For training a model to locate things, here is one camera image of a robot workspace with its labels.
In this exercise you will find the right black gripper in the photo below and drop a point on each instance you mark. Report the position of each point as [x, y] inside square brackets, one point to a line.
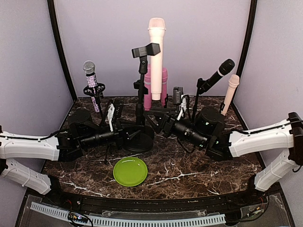
[166, 119]

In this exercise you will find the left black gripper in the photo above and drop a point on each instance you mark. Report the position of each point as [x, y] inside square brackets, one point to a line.
[121, 131]

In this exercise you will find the black round-base mic stand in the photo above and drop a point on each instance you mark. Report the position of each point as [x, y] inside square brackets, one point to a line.
[139, 136]

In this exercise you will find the black stand for black microphone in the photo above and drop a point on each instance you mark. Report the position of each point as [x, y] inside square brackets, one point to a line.
[200, 90]

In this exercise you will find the black handheld microphone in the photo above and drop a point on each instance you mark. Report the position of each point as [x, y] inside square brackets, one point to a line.
[224, 69]

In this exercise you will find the large pale pink microphone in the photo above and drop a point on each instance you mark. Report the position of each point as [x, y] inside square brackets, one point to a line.
[156, 31]

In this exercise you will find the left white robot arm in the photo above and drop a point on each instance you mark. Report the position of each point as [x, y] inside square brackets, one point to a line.
[62, 146]

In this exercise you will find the left pink microphone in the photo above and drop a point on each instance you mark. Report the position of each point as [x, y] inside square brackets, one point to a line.
[147, 84]

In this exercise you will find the right pink microphone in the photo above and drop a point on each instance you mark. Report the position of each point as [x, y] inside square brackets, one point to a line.
[164, 86]

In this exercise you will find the rhinestone silver-head microphone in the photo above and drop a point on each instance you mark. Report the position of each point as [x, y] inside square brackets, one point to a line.
[89, 69]

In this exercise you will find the small pale pink microphone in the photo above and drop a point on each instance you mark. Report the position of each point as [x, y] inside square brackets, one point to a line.
[233, 84]

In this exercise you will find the green round plate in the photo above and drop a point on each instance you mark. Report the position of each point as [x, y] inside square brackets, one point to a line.
[130, 171]

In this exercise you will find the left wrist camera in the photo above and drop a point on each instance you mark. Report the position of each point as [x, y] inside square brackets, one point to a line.
[114, 110]

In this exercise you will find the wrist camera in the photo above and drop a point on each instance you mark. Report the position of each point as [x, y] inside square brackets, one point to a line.
[180, 101]
[114, 110]

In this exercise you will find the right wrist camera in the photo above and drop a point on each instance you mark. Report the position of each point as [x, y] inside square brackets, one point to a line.
[180, 101]

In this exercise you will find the black tripod shock-mount stand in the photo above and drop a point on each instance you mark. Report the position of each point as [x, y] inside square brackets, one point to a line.
[96, 92]

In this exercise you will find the white slotted cable duct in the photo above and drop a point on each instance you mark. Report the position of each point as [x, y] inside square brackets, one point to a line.
[128, 219]

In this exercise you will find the black front rail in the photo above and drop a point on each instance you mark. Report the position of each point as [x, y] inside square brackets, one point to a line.
[222, 203]

